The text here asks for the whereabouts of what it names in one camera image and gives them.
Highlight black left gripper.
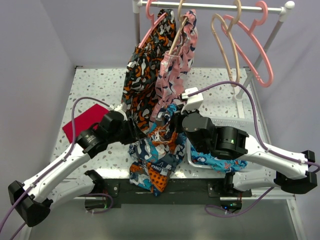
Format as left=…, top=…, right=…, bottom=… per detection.
left=107, top=115, right=147, bottom=145

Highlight blue orange patterned shorts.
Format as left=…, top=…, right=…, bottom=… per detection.
left=128, top=103, right=187, bottom=197

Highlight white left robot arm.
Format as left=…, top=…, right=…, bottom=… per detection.
left=8, top=110, right=146, bottom=227

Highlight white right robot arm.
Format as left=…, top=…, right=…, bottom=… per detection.
left=173, top=110, right=318, bottom=197

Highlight light blue shark shorts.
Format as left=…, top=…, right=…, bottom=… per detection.
left=190, top=146, right=248, bottom=173

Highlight black orange camouflage shorts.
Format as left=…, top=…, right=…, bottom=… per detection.
left=121, top=8, right=177, bottom=133

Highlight pink patterned shorts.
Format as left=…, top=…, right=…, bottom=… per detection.
left=150, top=9, right=198, bottom=122

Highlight wooden hanger with shorts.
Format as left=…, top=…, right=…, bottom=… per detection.
left=168, top=0, right=188, bottom=55

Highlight pink hanger left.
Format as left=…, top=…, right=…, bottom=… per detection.
left=138, top=0, right=166, bottom=48

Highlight empty pink hanger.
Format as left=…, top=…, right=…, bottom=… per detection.
left=235, top=0, right=274, bottom=88

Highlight empty wooden hanger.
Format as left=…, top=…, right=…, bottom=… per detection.
left=211, top=0, right=242, bottom=87

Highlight red folded cloth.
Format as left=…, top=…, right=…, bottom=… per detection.
left=62, top=104, right=109, bottom=144

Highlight white plastic basket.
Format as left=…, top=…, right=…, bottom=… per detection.
left=186, top=117, right=256, bottom=172

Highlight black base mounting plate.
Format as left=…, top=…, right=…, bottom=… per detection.
left=74, top=177, right=253, bottom=209

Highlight white clothes rack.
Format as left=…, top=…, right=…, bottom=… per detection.
left=132, top=0, right=295, bottom=87

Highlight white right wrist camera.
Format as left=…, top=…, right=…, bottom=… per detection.
left=180, top=87, right=204, bottom=112

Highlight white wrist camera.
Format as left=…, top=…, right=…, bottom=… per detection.
left=180, top=87, right=204, bottom=112
left=111, top=103, right=128, bottom=120

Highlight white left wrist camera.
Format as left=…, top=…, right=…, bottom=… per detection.
left=111, top=103, right=128, bottom=120

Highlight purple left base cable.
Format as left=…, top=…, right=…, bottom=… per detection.
left=84, top=192, right=115, bottom=215

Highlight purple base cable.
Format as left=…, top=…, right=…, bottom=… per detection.
left=204, top=186, right=276, bottom=218
left=84, top=192, right=115, bottom=215

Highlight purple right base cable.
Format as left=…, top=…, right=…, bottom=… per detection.
left=204, top=186, right=276, bottom=218

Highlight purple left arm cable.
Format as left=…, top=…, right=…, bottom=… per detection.
left=0, top=96, right=112, bottom=240

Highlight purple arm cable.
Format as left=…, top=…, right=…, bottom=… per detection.
left=188, top=81, right=320, bottom=173
left=0, top=96, right=112, bottom=240

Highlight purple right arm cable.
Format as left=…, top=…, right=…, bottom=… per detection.
left=188, top=81, right=320, bottom=173

